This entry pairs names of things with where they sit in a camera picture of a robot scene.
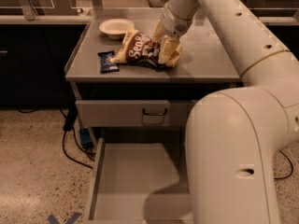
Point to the closed top drawer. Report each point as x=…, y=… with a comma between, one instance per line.
x=128, y=113

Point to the brown chip bag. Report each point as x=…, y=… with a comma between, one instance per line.
x=137, y=47

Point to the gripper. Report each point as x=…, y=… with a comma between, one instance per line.
x=175, y=24

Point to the blue power adapter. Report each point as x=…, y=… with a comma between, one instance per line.
x=85, y=138

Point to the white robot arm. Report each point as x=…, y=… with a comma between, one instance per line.
x=233, y=135

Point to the grey drawer cabinet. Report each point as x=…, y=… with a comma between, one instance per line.
x=204, y=67

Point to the dark blue snack bar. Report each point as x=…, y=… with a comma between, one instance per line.
x=106, y=65

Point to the white paper bowl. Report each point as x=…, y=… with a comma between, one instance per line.
x=116, y=28

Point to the black drawer handle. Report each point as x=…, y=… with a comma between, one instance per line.
x=154, y=113

